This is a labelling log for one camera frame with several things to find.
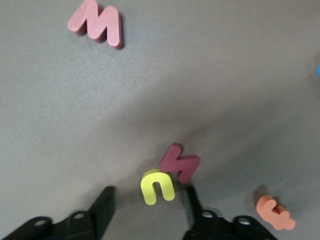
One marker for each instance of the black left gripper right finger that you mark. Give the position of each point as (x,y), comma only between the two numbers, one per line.
(197,217)

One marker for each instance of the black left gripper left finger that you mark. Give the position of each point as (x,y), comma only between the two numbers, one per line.
(100,212)

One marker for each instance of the yellow foam letter u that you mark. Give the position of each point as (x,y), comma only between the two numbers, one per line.
(150,187)

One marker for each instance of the dark red foam letter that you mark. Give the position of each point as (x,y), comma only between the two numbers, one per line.
(183,165)

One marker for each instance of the orange foam letter j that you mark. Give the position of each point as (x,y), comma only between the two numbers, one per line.
(270,210)

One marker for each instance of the blue foam letter D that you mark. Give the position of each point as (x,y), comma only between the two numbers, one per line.
(318,71)

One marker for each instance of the pink foam letter w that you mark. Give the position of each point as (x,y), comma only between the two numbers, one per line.
(100,22)

